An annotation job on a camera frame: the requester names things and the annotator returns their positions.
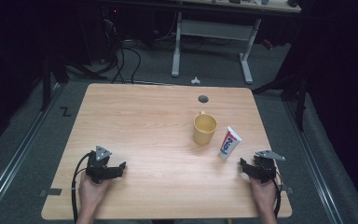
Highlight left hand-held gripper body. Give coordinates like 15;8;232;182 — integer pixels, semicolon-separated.
85;145;113;185

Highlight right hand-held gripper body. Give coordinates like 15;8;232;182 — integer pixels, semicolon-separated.
249;149;286;184

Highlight person's right hand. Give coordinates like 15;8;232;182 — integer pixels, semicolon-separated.
249;175;279;217

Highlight person's left hand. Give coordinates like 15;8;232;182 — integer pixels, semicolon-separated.
78;172;112;217

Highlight white toothpaste tube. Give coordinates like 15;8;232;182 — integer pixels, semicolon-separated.
218;126;243;161

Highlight grey tape strip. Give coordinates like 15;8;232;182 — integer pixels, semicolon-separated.
279;185;295;196
38;188;63;198

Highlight yellow cup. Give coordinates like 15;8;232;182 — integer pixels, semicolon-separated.
192;110;218;147

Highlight black metal stand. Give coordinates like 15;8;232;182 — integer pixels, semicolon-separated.
39;46;108;112
251;46;312;133

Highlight red object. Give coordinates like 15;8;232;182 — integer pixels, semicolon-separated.
261;38;275;51

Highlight dark computer tower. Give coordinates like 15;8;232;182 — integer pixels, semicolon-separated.
101;4;125;63

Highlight white metal desk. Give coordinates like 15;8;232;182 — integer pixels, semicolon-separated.
171;0;302;86

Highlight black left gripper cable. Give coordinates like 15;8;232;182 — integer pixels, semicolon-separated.
71;151;93;224

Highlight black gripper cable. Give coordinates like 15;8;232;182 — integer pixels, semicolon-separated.
269;170;284;219
71;151;93;224

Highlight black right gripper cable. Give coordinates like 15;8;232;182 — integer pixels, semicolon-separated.
269;170;284;219

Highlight metal floor rail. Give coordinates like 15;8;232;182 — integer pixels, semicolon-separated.
283;101;346;224
0;81;63;220

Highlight black floor cables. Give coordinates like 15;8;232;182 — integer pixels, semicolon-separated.
101;18;181;86

